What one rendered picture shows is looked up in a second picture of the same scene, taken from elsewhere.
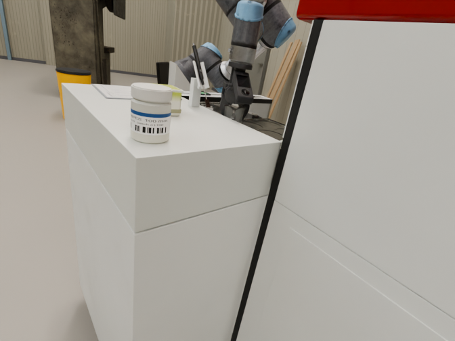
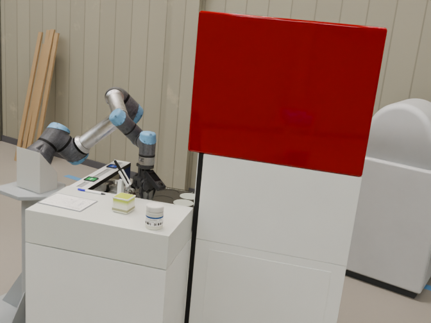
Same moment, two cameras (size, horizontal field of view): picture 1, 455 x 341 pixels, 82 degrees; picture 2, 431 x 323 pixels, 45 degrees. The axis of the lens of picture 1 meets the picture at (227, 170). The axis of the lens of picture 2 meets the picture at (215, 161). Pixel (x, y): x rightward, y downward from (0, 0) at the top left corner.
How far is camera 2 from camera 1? 179 cm
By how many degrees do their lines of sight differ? 34
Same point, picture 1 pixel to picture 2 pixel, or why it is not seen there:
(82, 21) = not seen: outside the picture
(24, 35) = not seen: outside the picture
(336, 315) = (242, 279)
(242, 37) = (149, 153)
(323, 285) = (233, 268)
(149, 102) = (160, 212)
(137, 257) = (165, 282)
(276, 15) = (130, 106)
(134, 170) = (167, 241)
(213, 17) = not seen: outside the picture
